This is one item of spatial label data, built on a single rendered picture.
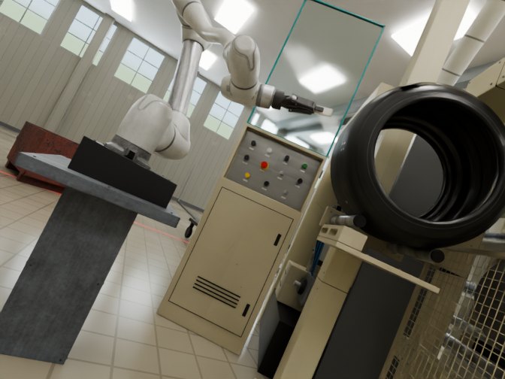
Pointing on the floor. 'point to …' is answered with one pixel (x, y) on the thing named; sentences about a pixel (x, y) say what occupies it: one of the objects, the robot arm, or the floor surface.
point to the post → (318, 295)
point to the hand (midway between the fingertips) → (323, 111)
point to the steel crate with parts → (58, 144)
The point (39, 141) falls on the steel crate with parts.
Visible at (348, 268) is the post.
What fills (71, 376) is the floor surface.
